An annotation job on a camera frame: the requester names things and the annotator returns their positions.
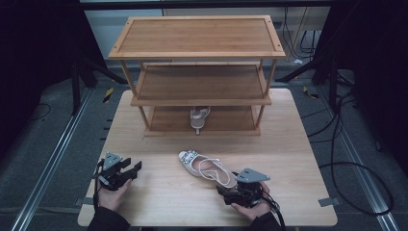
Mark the black metal stand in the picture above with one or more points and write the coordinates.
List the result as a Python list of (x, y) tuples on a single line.
[(76, 80), (332, 80)]

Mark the person's right hand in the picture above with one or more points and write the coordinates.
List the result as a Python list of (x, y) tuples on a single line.
[(253, 212)]

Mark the person's left hand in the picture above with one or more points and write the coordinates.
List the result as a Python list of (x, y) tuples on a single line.
[(112, 199)]

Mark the white rhinestone high-heel shoe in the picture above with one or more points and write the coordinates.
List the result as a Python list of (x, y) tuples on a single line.
[(189, 159), (197, 122)]

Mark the wooden three-tier shoe rack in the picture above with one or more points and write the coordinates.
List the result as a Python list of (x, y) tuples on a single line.
[(198, 35)]

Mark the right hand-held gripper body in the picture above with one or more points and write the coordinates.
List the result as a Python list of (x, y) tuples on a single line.
[(248, 192)]

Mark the yellow black tape strip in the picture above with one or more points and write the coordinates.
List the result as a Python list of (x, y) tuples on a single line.
[(108, 95), (309, 93)]

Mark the metal floor rail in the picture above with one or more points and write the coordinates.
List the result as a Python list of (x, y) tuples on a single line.
[(356, 160), (48, 163)]

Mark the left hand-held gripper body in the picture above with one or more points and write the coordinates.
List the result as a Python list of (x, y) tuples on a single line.
[(110, 174)]

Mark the grey tape piece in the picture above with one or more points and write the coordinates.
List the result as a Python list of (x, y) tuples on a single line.
[(328, 201), (84, 201)]

